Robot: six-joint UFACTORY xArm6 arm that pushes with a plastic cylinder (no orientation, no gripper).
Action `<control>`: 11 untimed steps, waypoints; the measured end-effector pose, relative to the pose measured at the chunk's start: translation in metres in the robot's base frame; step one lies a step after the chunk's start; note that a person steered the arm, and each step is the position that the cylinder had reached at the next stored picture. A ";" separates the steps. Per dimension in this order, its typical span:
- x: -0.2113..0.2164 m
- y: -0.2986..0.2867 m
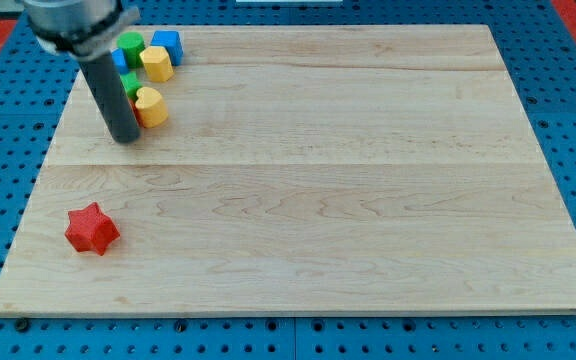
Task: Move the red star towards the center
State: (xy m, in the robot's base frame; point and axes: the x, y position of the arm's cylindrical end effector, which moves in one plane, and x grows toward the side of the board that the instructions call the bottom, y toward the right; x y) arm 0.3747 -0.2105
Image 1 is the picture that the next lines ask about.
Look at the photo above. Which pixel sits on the red star block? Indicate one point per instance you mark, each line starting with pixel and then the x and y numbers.
pixel 90 229

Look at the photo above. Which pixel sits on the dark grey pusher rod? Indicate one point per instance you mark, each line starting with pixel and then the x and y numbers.
pixel 104 82

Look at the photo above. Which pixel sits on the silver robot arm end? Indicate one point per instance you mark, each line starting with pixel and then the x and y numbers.
pixel 83 29

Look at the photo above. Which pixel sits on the green star block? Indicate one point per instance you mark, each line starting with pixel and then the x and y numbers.
pixel 131 84

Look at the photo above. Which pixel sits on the wooden board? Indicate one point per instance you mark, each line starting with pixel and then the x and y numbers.
pixel 306 171

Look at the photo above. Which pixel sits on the yellow heart block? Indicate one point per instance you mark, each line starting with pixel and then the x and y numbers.
pixel 151 107

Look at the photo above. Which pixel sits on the small red block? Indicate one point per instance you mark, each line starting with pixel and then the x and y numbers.
pixel 135 111

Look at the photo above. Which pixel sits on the yellow hexagon block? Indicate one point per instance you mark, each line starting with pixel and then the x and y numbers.
pixel 157 64

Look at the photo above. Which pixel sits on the blue cube block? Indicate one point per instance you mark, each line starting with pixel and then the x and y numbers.
pixel 171 41

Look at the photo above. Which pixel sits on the green cylinder block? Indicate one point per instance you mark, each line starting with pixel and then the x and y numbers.
pixel 131 44

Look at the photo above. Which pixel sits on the small blue block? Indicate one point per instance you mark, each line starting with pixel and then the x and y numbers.
pixel 120 61

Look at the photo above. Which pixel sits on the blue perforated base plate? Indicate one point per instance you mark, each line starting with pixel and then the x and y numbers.
pixel 541 56

